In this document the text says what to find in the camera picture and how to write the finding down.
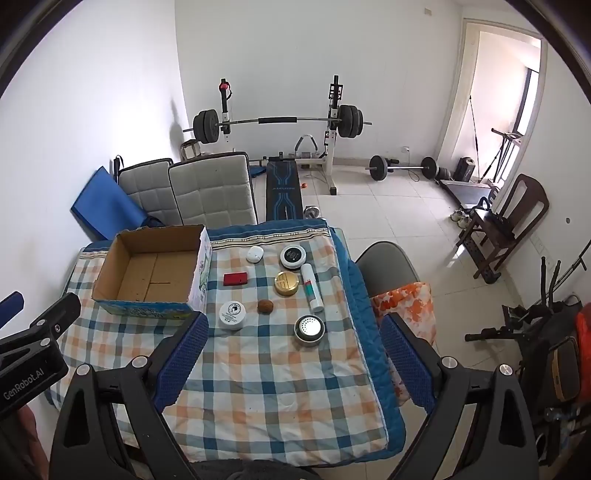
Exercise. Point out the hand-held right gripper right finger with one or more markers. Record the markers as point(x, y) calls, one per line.
point(406, 355)

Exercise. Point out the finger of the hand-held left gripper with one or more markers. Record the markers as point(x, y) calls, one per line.
point(55, 318)
point(11, 307)

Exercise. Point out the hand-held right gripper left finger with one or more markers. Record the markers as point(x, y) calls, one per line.
point(184, 355)

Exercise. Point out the small red box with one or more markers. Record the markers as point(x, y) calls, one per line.
point(235, 279)

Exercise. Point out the brown walnut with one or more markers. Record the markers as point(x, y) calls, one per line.
point(265, 307)

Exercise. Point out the cardboard box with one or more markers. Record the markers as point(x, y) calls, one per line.
point(138, 272)

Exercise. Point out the orange and white cloth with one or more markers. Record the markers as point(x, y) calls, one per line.
point(406, 300)

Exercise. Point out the white round jar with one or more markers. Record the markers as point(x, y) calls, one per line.
point(232, 314)

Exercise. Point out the plaid blanket with blue border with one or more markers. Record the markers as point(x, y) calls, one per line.
point(277, 378)

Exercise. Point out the grey chair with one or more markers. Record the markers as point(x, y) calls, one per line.
point(383, 263)

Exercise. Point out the silver round tin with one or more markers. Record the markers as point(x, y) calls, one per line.
point(310, 330)

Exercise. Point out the white tube with green print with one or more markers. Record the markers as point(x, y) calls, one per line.
point(312, 286)

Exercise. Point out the small white case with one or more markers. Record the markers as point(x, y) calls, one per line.
point(254, 254)

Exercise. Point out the blue exercise mat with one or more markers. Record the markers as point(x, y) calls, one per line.
point(101, 203)

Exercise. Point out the gold round tin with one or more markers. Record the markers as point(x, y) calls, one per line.
point(286, 283)

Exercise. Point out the black exercise machine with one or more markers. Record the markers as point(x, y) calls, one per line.
point(535, 323)

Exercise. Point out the black and white round tin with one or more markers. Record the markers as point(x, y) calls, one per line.
point(293, 257)

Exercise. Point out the pair of white shoes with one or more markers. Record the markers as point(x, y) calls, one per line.
point(460, 217)

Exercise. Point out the small grey tufted cushion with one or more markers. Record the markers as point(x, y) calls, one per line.
point(141, 189)

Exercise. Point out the black and yellow bag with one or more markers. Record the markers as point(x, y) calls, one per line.
point(565, 369)

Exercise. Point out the grey padded chairs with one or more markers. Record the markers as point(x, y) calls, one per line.
point(210, 189)

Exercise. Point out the black treadmill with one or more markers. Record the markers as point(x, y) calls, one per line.
point(466, 191)

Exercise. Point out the short barbell with black plates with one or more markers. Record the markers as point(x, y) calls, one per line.
point(379, 168)

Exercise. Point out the dark wooden chair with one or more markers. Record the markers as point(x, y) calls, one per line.
point(521, 203)

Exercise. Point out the black and blue weight bench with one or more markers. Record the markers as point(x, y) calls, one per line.
point(282, 189)

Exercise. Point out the black box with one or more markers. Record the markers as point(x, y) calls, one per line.
point(465, 168)

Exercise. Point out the white squat rack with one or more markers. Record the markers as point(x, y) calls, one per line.
point(331, 152)

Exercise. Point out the grey ab trainer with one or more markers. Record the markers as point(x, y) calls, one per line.
point(305, 147)

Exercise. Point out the white door frame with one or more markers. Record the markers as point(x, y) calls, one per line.
point(455, 92)

